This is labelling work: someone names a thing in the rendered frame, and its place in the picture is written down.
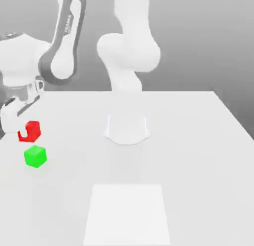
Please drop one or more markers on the small red cube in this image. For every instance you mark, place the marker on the small red cube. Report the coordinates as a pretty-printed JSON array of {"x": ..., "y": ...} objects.
[{"x": 33, "y": 130}]

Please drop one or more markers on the small green cube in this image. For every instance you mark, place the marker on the small green cube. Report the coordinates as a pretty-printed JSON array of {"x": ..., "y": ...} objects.
[{"x": 35, "y": 156}]

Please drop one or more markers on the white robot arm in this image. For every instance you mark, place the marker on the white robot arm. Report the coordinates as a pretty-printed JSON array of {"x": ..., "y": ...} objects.
[{"x": 127, "y": 51}]

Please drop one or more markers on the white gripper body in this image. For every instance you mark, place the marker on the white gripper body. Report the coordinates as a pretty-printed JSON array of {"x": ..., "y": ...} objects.
[{"x": 10, "y": 116}]

